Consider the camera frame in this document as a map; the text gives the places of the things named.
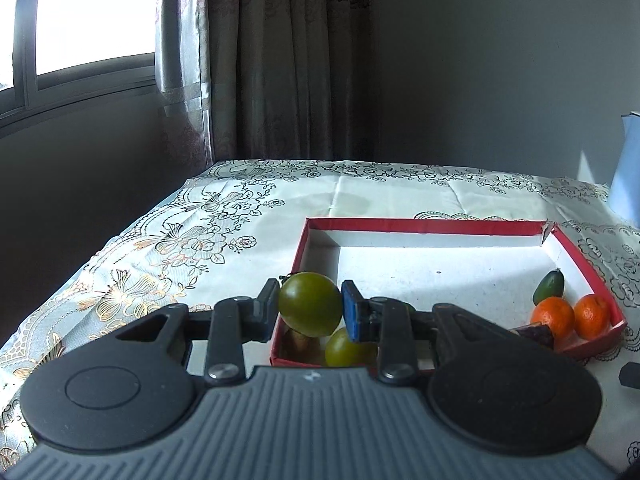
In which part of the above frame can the red cardboard box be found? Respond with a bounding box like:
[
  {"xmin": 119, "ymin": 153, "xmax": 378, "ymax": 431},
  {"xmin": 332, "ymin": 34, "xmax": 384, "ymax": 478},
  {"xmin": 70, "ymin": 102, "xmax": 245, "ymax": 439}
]
[{"xmin": 270, "ymin": 217, "xmax": 627, "ymax": 376}]

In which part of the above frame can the orange mandarin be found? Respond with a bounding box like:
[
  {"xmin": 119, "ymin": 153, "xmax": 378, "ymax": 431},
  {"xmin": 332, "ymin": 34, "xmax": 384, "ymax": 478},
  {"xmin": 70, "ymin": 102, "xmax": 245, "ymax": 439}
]
[
  {"xmin": 530, "ymin": 296, "xmax": 576, "ymax": 339},
  {"xmin": 573, "ymin": 293, "xmax": 612, "ymax": 339}
]

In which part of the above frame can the grey framed window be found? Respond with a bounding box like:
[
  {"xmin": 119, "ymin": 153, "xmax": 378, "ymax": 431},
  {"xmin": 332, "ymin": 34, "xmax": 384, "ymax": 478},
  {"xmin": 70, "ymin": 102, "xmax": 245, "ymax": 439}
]
[{"xmin": 0, "ymin": 0, "xmax": 158, "ymax": 136}]

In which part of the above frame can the floral white tablecloth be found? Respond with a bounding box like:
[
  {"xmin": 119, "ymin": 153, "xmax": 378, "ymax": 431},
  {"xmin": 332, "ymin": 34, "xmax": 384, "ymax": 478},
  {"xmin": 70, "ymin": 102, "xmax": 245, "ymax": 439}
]
[{"xmin": 0, "ymin": 159, "xmax": 640, "ymax": 476}]

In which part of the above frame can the pale blue electric kettle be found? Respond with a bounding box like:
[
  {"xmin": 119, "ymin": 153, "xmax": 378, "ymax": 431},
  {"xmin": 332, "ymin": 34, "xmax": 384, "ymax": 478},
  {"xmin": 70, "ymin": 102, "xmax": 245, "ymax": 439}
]
[{"xmin": 607, "ymin": 112, "xmax": 640, "ymax": 221}]

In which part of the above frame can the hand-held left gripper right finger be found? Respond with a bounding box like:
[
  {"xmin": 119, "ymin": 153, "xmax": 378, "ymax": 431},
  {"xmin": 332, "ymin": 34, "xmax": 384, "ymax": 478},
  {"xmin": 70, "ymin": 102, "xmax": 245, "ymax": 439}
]
[{"xmin": 340, "ymin": 281, "xmax": 543, "ymax": 386}]

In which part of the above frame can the small dark green fruit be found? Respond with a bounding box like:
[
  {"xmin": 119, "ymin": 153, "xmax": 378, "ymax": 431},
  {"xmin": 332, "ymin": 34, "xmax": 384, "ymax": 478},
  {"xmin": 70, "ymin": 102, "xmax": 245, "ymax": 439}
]
[{"xmin": 532, "ymin": 270, "xmax": 566, "ymax": 306}]

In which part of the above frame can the small brown fruit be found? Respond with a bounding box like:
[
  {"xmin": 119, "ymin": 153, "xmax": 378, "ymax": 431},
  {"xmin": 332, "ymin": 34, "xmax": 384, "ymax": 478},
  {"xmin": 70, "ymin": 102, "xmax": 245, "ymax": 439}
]
[{"xmin": 285, "ymin": 331, "xmax": 326, "ymax": 365}]

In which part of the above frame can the green tomato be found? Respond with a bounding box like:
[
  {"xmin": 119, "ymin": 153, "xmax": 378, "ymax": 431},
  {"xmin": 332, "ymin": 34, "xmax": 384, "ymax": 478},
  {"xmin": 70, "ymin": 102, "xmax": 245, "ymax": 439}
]
[
  {"xmin": 278, "ymin": 271, "xmax": 344, "ymax": 337},
  {"xmin": 325, "ymin": 328, "xmax": 381, "ymax": 368}
]

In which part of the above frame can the sheer floral curtain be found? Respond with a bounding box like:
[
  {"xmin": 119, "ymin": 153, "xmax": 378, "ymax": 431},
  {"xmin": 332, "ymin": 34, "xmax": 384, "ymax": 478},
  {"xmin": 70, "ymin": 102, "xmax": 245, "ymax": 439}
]
[{"xmin": 155, "ymin": 0, "xmax": 213, "ymax": 176}]

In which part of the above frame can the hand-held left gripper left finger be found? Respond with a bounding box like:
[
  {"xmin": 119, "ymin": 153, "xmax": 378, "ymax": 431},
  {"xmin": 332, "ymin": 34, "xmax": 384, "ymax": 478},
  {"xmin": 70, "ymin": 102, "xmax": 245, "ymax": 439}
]
[{"xmin": 107, "ymin": 278, "xmax": 282, "ymax": 387}]

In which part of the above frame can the dark red date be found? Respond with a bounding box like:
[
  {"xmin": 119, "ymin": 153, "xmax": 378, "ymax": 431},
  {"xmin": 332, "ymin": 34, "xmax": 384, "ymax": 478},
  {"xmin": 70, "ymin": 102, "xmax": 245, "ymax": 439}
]
[{"xmin": 509, "ymin": 325, "xmax": 556, "ymax": 351}]

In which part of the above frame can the brown patterned curtain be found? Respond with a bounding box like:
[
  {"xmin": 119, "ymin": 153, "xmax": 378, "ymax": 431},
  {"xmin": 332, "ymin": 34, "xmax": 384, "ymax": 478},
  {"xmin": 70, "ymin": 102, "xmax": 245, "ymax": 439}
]
[{"xmin": 207, "ymin": 0, "xmax": 373, "ymax": 161}]

